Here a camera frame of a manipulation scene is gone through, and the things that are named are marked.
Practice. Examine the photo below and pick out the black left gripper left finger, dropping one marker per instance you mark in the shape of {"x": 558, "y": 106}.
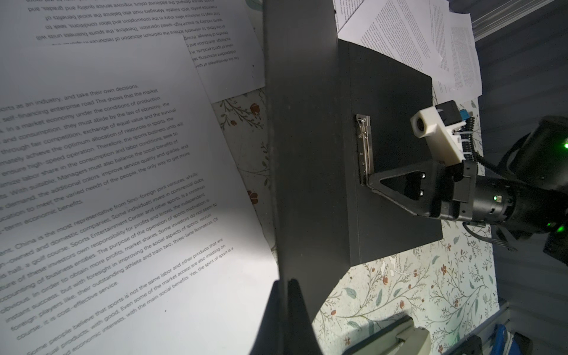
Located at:
{"x": 270, "y": 336}

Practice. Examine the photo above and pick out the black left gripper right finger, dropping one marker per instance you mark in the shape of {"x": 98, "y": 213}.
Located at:
{"x": 299, "y": 334}

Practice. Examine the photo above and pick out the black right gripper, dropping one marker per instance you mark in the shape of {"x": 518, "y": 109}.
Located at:
{"x": 464, "y": 196}

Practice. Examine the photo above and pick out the black file folder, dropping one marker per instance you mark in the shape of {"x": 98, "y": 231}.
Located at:
{"x": 316, "y": 85}

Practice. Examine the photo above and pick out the printed sheet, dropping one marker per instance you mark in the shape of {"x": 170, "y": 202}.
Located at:
{"x": 465, "y": 82}
{"x": 125, "y": 224}
{"x": 399, "y": 30}
{"x": 222, "y": 43}

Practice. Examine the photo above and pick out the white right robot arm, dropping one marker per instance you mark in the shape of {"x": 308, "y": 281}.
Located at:
{"x": 538, "y": 159}

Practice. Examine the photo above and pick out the blue tool handle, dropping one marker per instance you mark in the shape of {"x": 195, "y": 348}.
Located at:
{"x": 500, "y": 345}

